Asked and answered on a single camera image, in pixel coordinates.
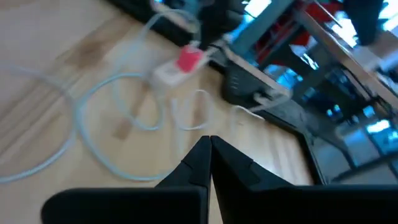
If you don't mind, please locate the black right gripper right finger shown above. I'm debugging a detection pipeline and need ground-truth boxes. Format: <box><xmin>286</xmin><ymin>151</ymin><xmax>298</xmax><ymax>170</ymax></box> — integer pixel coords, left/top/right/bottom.
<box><xmin>211</xmin><ymin>136</ymin><xmax>398</xmax><ymax>224</ymax></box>

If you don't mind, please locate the wide black power strip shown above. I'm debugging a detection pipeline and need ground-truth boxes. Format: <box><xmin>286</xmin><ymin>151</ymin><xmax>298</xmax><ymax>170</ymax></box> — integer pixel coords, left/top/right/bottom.
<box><xmin>220</xmin><ymin>63</ymin><xmax>282</xmax><ymax>108</ymax></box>

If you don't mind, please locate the red bin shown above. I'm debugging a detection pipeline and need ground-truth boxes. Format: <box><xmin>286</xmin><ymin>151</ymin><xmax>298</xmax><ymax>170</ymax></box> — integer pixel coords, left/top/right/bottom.
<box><xmin>256</xmin><ymin>0</ymin><xmax>332</xmax><ymax>65</ymax></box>

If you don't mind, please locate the pink USB charger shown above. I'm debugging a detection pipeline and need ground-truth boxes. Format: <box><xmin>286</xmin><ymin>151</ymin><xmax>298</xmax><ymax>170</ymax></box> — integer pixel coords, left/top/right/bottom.
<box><xmin>175</xmin><ymin>45</ymin><xmax>205</xmax><ymax>73</ymax></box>

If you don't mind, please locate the white USB cable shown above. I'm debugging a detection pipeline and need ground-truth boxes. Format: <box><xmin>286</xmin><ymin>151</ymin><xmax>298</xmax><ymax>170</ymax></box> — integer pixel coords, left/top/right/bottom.
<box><xmin>169</xmin><ymin>88</ymin><xmax>292</xmax><ymax>131</ymax></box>
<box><xmin>113</xmin><ymin>9</ymin><xmax>201</xmax><ymax>75</ymax></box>
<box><xmin>0</xmin><ymin>60</ymin><xmax>175</xmax><ymax>184</ymax></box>

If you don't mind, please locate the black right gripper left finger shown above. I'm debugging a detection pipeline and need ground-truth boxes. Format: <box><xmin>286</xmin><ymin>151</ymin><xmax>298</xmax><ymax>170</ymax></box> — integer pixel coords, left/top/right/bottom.
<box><xmin>42</xmin><ymin>135</ymin><xmax>212</xmax><ymax>224</ymax></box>

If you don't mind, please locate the white power strip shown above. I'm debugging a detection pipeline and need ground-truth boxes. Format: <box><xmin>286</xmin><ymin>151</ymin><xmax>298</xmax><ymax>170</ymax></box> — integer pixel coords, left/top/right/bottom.
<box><xmin>151</xmin><ymin>46</ymin><xmax>210</xmax><ymax>88</ymax></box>

